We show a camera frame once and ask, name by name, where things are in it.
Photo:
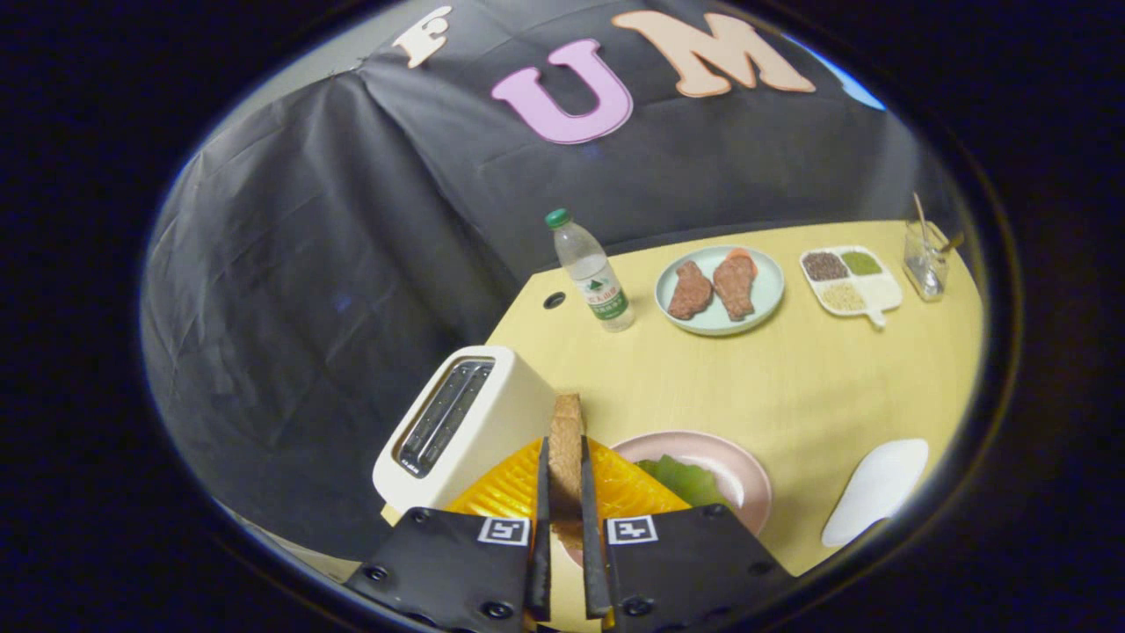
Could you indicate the orange food slice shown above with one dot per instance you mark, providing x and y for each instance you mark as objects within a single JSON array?
[{"x": 743, "y": 255}]

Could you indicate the brown stick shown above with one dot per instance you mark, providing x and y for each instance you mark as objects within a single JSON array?
[{"x": 953, "y": 242}]

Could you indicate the thin wooden stick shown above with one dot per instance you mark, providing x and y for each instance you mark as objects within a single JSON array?
[{"x": 920, "y": 215}]

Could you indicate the brown crust toast slice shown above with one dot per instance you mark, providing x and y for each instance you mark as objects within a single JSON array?
[{"x": 567, "y": 457}]

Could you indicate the clear glass cup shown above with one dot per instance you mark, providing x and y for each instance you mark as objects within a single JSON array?
[{"x": 925, "y": 268}]

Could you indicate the white divided grain dish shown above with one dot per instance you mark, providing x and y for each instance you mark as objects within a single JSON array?
[{"x": 866, "y": 286}]

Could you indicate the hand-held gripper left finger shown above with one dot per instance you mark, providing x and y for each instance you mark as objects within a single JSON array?
[{"x": 448, "y": 571}]

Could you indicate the green lettuce leaf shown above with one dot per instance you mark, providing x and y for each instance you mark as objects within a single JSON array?
[{"x": 685, "y": 482}]

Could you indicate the clear plastic water bottle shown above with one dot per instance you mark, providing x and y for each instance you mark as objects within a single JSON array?
[{"x": 598, "y": 286}]

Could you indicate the cream white toaster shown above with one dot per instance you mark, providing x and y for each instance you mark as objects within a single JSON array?
[{"x": 501, "y": 396}]

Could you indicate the white oval plate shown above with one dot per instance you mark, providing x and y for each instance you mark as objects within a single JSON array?
[{"x": 879, "y": 488}]

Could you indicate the pink round plate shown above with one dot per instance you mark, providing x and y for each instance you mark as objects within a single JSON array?
[{"x": 703, "y": 443}]

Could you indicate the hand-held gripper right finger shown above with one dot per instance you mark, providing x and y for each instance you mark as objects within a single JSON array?
[{"x": 694, "y": 571}]

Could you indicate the light green plate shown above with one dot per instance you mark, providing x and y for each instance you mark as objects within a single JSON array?
[{"x": 766, "y": 294}]

